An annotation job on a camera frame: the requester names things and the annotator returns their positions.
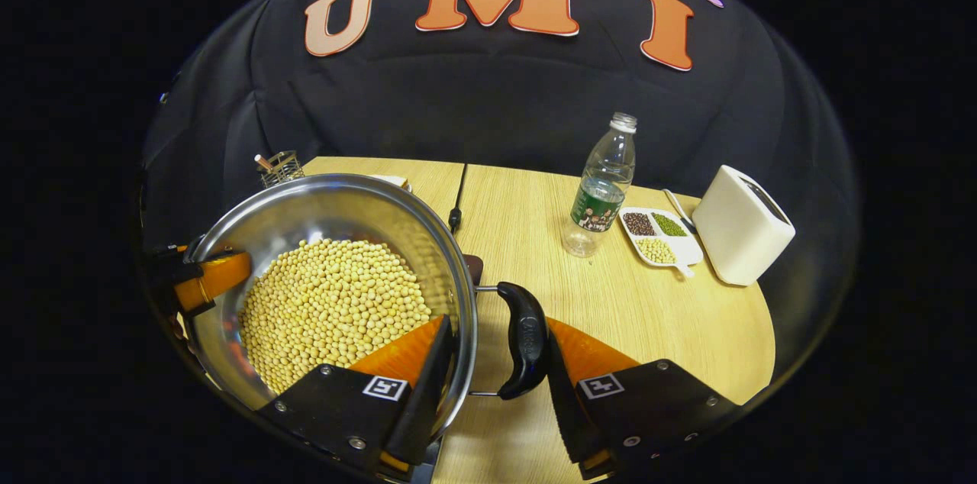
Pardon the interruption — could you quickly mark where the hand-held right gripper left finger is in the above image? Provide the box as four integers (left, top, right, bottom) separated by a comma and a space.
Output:
256, 315, 456, 479

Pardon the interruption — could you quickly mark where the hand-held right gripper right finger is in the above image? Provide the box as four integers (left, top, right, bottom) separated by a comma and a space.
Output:
545, 318, 743, 481

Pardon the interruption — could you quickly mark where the stainless steel pot black handle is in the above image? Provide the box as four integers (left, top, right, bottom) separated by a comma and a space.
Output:
183, 173, 550, 440

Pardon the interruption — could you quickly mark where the black induction cooktop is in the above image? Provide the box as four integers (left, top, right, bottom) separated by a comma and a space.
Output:
412, 253, 485, 483

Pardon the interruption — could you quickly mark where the large heap of soybeans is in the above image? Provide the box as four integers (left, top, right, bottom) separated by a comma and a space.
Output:
238, 238, 433, 395

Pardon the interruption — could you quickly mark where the small pile of soybeans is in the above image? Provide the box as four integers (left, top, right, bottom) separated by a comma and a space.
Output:
635, 238, 677, 265

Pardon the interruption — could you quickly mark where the white divided tray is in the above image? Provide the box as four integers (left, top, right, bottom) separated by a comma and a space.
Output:
618, 207, 705, 278

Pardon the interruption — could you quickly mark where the clear plastic water bottle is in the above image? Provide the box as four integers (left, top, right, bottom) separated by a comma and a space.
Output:
562, 112, 638, 258

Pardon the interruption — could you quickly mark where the white toaster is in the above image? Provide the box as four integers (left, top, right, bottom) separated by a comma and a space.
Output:
692, 165, 796, 287

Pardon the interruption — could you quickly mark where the black backdrop cloth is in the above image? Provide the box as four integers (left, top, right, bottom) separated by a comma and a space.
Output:
137, 0, 859, 393

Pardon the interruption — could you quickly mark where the small wire basket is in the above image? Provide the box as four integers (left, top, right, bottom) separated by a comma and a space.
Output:
256, 150, 305, 189

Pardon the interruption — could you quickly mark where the black power cable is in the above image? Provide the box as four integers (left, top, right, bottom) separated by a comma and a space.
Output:
448, 162, 469, 234

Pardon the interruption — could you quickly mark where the white toaster cable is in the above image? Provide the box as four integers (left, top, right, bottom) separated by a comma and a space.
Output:
663, 189, 697, 234

